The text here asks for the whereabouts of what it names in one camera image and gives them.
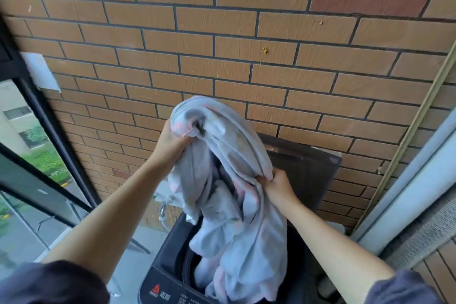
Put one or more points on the person's left forearm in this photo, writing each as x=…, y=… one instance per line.
x=114, y=218

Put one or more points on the white metal drying rack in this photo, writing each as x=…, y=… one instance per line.
x=139, y=246

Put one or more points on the brass corner strip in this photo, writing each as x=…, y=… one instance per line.
x=413, y=132

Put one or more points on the person's dark sleeve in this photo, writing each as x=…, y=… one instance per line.
x=402, y=289
x=53, y=284

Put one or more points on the white paper sheet on wall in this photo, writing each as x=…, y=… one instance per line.
x=41, y=72

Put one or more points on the person's right forearm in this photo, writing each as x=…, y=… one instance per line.
x=338, y=254

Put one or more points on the person's left hand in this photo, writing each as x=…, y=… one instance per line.
x=167, y=147

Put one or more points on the floral light blue bedsheet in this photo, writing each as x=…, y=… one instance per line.
x=235, y=189

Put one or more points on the person's dark left sleeve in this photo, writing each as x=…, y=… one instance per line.
x=53, y=284

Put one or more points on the perforated grey grille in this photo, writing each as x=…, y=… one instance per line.
x=424, y=232

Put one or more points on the person's right hand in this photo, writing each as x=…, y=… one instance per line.
x=281, y=189

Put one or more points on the dark grey washing machine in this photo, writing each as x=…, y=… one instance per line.
x=303, y=172

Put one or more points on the black metal window frame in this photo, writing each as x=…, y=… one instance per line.
x=53, y=136

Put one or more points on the long beige building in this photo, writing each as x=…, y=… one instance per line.
x=10, y=118

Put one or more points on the person's dark right sleeve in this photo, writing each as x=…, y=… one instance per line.
x=402, y=289

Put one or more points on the grey sliding door frame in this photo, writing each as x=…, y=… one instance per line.
x=409, y=186

